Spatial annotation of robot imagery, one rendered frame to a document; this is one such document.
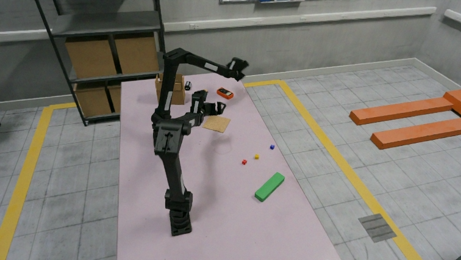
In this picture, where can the open brown cardboard box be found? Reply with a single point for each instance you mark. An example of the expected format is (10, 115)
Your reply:
(178, 97)

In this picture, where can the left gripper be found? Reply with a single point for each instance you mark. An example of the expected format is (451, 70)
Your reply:
(240, 78)

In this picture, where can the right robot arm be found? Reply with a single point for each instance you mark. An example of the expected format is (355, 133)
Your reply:
(170, 134)

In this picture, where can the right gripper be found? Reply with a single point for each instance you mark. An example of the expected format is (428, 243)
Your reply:
(213, 112)

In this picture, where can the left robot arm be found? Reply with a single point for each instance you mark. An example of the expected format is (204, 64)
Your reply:
(172, 60)

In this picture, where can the tan mottled mat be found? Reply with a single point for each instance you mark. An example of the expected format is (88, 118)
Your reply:
(216, 123)

